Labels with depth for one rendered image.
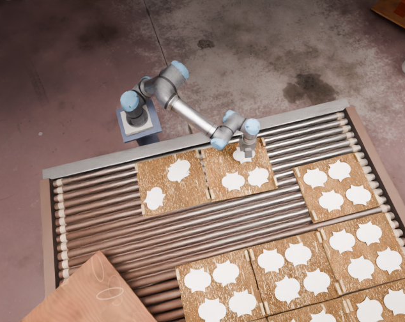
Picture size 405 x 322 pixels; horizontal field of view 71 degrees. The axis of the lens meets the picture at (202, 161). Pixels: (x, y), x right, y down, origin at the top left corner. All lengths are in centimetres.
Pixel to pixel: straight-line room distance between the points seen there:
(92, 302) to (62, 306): 15
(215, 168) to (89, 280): 92
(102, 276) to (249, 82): 243
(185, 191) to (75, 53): 253
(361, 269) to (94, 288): 141
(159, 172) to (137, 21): 250
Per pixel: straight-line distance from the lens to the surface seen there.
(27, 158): 334
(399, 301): 193
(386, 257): 192
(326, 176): 188
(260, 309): 170
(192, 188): 173
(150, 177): 178
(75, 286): 171
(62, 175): 200
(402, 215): 201
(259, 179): 176
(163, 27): 379
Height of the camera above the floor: 260
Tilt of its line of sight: 69 degrees down
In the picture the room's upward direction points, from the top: 4 degrees counter-clockwise
